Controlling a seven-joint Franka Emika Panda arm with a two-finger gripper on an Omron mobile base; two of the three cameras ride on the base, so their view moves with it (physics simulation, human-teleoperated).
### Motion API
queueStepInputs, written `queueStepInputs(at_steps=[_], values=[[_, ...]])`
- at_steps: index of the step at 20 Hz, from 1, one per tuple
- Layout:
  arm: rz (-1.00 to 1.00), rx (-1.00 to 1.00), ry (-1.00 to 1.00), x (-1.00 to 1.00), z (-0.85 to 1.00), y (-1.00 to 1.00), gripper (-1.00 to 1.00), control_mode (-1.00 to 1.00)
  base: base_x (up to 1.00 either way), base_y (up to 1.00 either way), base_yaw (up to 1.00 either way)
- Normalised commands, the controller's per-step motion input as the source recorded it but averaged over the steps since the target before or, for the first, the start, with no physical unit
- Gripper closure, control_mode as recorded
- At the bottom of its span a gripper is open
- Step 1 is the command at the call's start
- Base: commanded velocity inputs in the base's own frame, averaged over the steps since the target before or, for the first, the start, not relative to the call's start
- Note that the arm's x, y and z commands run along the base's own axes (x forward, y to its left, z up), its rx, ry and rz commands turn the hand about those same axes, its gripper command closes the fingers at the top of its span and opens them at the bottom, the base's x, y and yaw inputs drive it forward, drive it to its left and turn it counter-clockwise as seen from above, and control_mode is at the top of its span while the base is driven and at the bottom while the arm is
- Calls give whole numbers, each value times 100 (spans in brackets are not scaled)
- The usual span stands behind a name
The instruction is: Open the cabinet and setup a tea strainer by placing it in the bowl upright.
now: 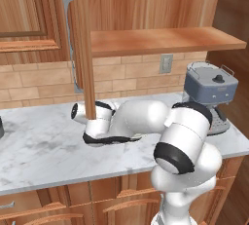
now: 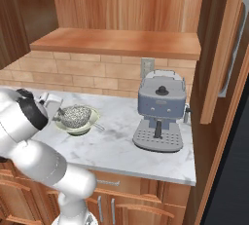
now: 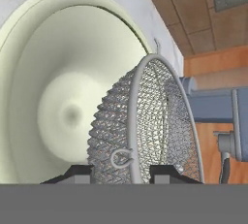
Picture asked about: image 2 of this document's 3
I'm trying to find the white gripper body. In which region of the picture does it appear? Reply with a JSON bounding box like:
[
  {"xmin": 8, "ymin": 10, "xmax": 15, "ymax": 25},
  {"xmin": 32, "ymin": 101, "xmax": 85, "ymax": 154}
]
[{"xmin": 41, "ymin": 93, "xmax": 64, "ymax": 110}]

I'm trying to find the metal mesh tea strainer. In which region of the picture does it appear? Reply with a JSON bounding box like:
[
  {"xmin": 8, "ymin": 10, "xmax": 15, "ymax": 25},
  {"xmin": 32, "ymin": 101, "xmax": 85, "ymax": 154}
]
[{"xmin": 58, "ymin": 104, "xmax": 107, "ymax": 131}]

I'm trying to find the pale green bowl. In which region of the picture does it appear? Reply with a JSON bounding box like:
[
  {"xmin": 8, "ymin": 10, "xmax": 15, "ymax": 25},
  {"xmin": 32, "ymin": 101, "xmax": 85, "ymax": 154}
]
[{"xmin": 53, "ymin": 104, "xmax": 101, "ymax": 136}]

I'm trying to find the dark wooden cabinet door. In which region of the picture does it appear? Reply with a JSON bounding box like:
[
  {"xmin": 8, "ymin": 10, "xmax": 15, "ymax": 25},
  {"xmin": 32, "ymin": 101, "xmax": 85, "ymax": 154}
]
[{"xmin": 0, "ymin": 0, "xmax": 32, "ymax": 71}]

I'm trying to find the wooden base cabinet door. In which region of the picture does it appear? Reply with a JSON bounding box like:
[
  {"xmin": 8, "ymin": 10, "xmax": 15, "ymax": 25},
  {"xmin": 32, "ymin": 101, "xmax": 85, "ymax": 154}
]
[
  {"xmin": 0, "ymin": 169, "xmax": 53, "ymax": 225},
  {"xmin": 109, "ymin": 195, "xmax": 188, "ymax": 225},
  {"xmin": 85, "ymin": 193, "xmax": 112, "ymax": 225}
]

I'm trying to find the wooden drawer front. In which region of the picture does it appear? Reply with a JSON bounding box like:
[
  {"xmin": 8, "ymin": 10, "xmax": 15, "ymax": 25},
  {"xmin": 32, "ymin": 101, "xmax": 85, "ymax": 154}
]
[{"xmin": 92, "ymin": 169, "xmax": 144, "ymax": 198}]

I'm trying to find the blue grey coffee machine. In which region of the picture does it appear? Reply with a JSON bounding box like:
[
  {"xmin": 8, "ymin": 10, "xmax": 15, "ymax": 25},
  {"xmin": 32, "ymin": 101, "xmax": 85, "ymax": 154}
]
[{"xmin": 131, "ymin": 69, "xmax": 193, "ymax": 154}]

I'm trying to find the black appliance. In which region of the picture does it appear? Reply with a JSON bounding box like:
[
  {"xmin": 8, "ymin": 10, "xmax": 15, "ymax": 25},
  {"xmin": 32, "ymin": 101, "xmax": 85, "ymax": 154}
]
[{"xmin": 199, "ymin": 72, "xmax": 249, "ymax": 225}]

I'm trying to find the silver drawer handle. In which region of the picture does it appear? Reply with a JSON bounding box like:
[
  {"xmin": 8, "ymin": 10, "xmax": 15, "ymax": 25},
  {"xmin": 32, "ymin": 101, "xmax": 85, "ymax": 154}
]
[{"xmin": 95, "ymin": 179, "xmax": 122, "ymax": 187}]

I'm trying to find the open wooden wall cabinet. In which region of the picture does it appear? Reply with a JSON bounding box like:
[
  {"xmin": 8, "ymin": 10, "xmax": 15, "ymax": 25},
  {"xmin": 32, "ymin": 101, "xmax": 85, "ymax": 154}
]
[{"xmin": 13, "ymin": 0, "xmax": 216, "ymax": 61}]

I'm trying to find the grey wall outlet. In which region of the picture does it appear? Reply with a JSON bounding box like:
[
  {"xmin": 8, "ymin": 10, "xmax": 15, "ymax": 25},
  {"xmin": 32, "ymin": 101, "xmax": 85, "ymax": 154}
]
[{"xmin": 140, "ymin": 57, "xmax": 156, "ymax": 79}]

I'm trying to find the silver base cabinet handle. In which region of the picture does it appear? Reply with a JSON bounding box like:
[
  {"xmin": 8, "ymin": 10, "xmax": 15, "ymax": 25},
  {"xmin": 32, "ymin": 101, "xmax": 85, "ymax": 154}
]
[
  {"xmin": 96, "ymin": 195, "xmax": 105, "ymax": 224},
  {"xmin": 110, "ymin": 198, "xmax": 118, "ymax": 225}
]

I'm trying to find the long grey door handle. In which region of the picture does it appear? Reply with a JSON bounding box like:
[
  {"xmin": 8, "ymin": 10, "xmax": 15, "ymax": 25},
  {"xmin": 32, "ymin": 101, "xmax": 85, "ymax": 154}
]
[{"xmin": 217, "ymin": 0, "xmax": 248, "ymax": 98}]

